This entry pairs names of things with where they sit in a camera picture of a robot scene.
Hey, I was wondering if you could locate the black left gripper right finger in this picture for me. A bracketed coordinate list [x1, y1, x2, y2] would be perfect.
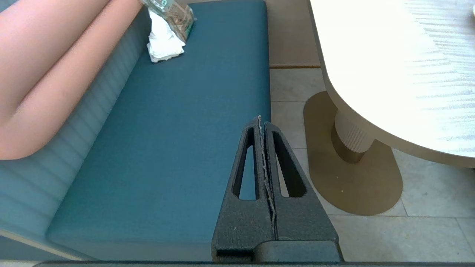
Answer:
[263, 122, 339, 243]

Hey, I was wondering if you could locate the printed snack packet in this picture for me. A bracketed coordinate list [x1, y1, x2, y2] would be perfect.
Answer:
[141, 0, 196, 41]

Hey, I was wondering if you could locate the long pink bolster cushion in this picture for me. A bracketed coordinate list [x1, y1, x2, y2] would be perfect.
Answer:
[0, 0, 144, 161]

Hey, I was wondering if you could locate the crumpled white tissue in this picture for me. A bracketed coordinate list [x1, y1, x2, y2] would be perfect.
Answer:
[147, 8, 186, 63]

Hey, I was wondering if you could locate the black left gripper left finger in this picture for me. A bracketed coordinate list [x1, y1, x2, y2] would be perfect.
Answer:
[212, 116, 277, 261]

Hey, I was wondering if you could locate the teal bench with snack packet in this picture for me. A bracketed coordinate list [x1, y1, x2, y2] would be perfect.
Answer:
[0, 0, 271, 262]

